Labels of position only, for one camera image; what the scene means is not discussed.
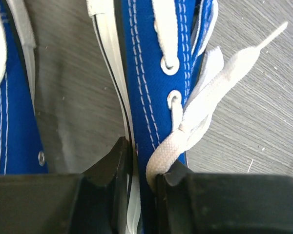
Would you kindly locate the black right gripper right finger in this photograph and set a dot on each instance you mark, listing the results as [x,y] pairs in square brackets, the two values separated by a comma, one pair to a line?
[206,203]

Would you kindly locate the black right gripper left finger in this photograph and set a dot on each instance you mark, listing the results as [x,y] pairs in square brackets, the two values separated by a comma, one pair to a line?
[93,202]

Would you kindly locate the blue sneaker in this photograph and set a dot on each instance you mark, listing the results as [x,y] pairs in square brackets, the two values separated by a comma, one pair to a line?
[167,83]

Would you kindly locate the blue sneaker far one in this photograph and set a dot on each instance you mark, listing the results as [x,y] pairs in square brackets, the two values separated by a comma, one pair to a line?
[21,150]

